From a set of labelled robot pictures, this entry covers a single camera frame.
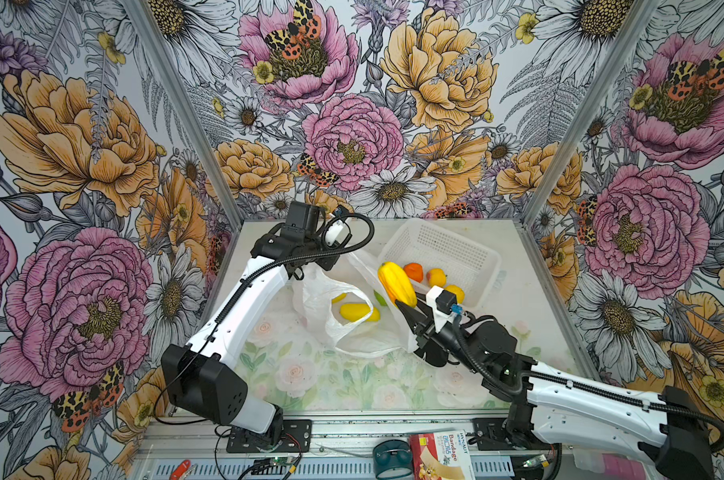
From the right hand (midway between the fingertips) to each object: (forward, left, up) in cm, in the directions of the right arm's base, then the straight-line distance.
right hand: (401, 303), depth 66 cm
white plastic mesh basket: (+36, -17, -29) cm, 49 cm away
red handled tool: (-26, +52, -28) cm, 64 cm away
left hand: (+17, +16, -4) cm, 24 cm away
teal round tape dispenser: (-26, +3, -21) cm, 33 cm away
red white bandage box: (-25, -8, -25) cm, 36 cm away
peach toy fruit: (+23, -15, -24) cm, 37 cm away
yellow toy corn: (0, +1, +7) cm, 7 cm away
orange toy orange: (+25, -8, -22) cm, 34 cm away
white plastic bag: (+8, +20, -9) cm, 23 cm away
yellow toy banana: (+14, +13, -29) cm, 34 cm away
